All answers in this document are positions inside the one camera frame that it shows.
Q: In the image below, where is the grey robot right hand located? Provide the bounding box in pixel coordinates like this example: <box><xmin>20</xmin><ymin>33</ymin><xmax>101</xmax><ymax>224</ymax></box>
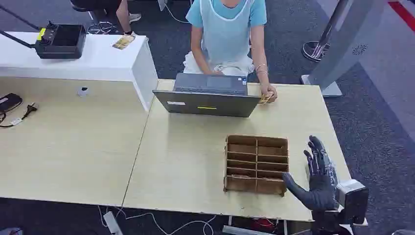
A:
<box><xmin>281</xmin><ymin>135</ymin><xmax>340</xmax><ymax>212</ymax></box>

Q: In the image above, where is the person's left hand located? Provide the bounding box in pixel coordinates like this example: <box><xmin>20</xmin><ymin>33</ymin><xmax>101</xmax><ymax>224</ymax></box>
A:
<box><xmin>260</xmin><ymin>82</ymin><xmax>278</xmax><ymax>104</ymax></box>

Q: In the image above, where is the yellow printed card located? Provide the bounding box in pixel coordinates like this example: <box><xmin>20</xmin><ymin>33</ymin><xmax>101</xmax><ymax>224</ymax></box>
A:
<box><xmin>258</xmin><ymin>93</ymin><xmax>275</xmax><ymax>105</ymax></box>

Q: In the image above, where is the metal stanchion with round base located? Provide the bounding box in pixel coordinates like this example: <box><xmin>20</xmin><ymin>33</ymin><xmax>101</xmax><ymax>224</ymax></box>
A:
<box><xmin>301</xmin><ymin>0</ymin><xmax>350</xmax><ymax>63</ymax></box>

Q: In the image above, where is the grey laptop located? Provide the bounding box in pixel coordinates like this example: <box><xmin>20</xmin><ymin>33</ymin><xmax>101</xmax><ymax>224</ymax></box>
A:
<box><xmin>152</xmin><ymin>72</ymin><xmax>262</xmax><ymax>118</ymax></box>

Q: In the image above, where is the red object under desk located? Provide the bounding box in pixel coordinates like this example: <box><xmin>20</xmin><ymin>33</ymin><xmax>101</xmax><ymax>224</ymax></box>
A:
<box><xmin>251</xmin><ymin>218</ymin><xmax>278</xmax><ymax>233</ymax></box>

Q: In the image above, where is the wooden card box with slots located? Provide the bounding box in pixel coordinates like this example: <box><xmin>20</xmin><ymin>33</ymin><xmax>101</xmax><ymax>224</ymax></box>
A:
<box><xmin>223</xmin><ymin>134</ymin><xmax>290</xmax><ymax>197</ymax></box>

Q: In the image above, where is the grey pillar stand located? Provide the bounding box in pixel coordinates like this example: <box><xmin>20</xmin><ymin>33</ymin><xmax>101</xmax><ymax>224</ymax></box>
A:
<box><xmin>300</xmin><ymin>0</ymin><xmax>390</xmax><ymax>98</ymax></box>

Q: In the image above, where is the yellow card with print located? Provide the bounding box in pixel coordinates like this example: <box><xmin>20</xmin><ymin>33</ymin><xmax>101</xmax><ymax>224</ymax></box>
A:
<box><xmin>112</xmin><ymin>34</ymin><xmax>136</xmax><ymax>50</ymax></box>

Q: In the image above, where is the person standing behind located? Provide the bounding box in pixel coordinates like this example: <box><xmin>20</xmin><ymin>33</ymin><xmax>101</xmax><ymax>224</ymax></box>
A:
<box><xmin>69</xmin><ymin>0</ymin><xmax>142</xmax><ymax>36</ymax></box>

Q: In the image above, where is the white cabinet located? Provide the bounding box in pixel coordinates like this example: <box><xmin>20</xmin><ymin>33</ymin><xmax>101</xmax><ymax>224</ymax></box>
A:
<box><xmin>0</xmin><ymin>31</ymin><xmax>159</xmax><ymax>113</ymax></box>

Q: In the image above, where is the white power strip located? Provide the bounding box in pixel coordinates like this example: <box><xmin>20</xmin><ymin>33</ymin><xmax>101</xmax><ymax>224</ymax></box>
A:
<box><xmin>103</xmin><ymin>211</ymin><xmax>124</xmax><ymax>235</ymax></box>

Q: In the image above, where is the black remote controller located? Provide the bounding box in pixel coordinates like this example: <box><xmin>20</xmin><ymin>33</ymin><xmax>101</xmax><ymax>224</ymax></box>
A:
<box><xmin>34</xmin><ymin>21</ymin><xmax>87</xmax><ymax>60</ymax></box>

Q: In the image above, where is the black rod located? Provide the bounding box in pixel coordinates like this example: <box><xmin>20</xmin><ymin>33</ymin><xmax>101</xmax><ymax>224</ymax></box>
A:
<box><xmin>0</xmin><ymin>4</ymin><xmax>40</xmax><ymax>32</ymax></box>
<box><xmin>0</xmin><ymin>30</ymin><xmax>36</xmax><ymax>49</ymax></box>

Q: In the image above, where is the black pouch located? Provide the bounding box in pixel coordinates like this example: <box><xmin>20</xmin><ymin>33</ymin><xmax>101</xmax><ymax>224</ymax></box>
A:
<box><xmin>0</xmin><ymin>93</ymin><xmax>23</xmax><ymax>114</ymax></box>

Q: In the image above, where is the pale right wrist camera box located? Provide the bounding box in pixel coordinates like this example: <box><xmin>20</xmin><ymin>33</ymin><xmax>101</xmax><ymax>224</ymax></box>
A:
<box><xmin>335</xmin><ymin>179</ymin><xmax>369</xmax><ymax>225</ymax></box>

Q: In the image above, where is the metal desk frame bar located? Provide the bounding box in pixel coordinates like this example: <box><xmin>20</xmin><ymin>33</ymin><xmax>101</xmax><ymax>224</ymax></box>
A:
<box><xmin>222</xmin><ymin>225</ymin><xmax>276</xmax><ymax>235</ymax></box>

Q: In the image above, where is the white floor cable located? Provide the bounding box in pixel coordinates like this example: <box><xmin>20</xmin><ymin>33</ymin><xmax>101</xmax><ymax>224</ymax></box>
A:
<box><xmin>163</xmin><ymin>2</ymin><xmax>191</xmax><ymax>24</ymax></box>

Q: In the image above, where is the white cable under desk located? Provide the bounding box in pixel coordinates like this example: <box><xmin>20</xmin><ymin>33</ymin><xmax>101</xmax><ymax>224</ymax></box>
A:
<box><xmin>97</xmin><ymin>206</ymin><xmax>217</xmax><ymax>235</ymax></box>

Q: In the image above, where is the black power plug cable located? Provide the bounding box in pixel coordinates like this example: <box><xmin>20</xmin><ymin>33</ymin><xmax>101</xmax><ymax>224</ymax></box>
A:
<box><xmin>0</xmin><ymin>102</ymin><xmax>39</xmax><ymax>129</ymax></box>

